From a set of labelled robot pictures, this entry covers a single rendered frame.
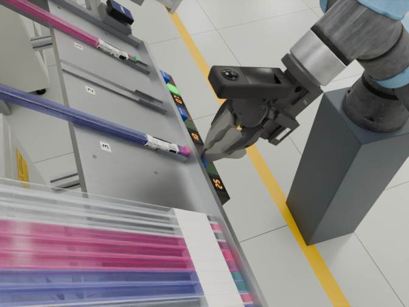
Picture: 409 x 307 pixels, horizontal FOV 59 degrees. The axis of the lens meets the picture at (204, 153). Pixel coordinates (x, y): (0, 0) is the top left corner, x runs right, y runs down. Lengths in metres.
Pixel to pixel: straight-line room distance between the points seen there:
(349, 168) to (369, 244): 0.50
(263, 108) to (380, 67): 0.18
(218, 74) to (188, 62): 1.43
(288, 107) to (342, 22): 0.14
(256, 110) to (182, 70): 1.34
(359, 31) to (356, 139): 0.41
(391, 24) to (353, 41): 0.05
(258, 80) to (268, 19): 1.76
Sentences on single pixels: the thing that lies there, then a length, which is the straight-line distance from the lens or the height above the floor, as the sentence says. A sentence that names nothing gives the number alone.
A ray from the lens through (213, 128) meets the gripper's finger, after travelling 0.59.
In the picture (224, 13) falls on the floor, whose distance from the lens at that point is 2.28.
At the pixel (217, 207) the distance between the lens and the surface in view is 0.51.
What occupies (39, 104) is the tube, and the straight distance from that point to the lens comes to 0.45.
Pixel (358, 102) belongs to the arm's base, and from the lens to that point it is 0.91.
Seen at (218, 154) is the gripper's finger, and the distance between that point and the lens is 0.57.
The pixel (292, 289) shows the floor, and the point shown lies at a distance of 1.27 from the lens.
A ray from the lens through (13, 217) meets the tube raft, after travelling 0.33.
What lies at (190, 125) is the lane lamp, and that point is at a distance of 0.71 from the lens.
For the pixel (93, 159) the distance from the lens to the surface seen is 0.44.
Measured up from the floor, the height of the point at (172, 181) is 0.75.
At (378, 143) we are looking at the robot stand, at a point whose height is 0.54.
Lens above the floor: 1.18
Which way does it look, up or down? 52 degrees down
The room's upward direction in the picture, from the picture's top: straight up
